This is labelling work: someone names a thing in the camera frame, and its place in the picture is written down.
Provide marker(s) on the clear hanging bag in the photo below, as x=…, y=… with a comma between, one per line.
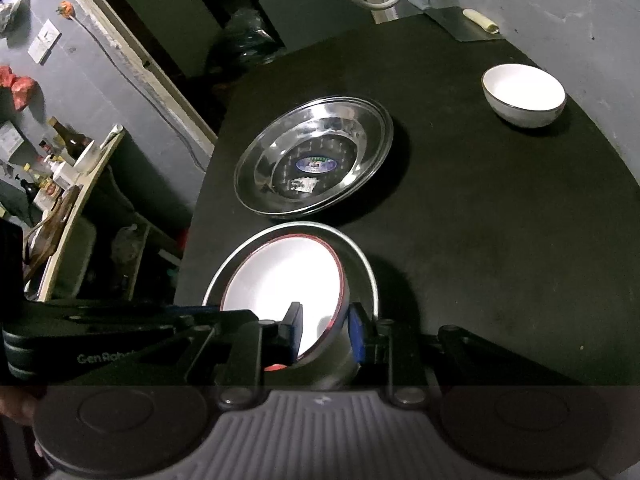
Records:
x=12, y=15

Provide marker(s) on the white spoon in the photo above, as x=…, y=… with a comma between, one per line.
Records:
x=112, y=135

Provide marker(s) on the person's left hand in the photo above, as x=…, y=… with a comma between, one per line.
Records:
x=17, y=405

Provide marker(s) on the black plastic bag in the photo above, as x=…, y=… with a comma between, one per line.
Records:
x=247, y=40

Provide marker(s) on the white wall switch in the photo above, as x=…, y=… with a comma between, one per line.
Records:
x=37, y=51
x=50, y=32

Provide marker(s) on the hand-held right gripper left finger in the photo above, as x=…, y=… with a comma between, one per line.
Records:
x=295, y=330

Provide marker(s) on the wide rimmed stainless steel plate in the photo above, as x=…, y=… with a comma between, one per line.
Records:
x=312, y=140

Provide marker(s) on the wooden cutting board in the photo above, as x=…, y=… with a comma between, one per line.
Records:
x=55, y=225

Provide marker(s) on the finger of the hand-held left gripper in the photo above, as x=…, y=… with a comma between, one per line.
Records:
x=220, y=318
x=197, y=309

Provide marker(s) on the small white footed bowl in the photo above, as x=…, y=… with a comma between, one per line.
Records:
x=86, y=157

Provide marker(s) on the wooden counter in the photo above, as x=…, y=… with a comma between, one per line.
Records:
x=82, y=200

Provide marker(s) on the stainless steel bowl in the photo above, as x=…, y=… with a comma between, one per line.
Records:
x=356, y=272

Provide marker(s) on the pale door frame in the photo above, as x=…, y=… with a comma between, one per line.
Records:
x=150, y=65

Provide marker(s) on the red plastic bag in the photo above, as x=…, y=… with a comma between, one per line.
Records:
x=17, y=87

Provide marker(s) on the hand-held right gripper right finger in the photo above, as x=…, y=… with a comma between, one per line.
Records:
x=356, y=332

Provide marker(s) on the orange plug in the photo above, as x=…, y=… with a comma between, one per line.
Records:
x=67, y=10

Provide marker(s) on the dark glass bottle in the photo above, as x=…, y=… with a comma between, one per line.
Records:
x=72, y=142

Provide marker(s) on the white ceramic bowl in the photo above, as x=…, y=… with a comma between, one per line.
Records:
x=522, y=87
x=280, y=280

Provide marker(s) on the white plastic bottle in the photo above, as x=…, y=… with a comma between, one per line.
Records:
x=62, y=172

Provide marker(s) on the dark grey cabinet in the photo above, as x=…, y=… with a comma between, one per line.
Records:
x=315, y=5

